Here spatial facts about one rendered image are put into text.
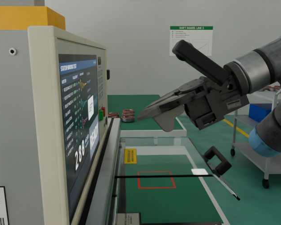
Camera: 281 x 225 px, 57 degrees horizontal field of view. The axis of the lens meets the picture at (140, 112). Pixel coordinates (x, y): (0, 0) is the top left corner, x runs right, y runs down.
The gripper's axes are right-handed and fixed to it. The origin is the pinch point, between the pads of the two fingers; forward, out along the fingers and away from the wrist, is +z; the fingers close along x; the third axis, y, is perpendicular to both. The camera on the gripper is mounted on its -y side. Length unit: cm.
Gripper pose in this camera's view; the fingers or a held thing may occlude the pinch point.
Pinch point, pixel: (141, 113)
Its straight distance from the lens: 51.6
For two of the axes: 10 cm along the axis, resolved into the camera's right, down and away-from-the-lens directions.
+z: -9.0, 4.3, 0.6
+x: -0.4, -2.1, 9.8
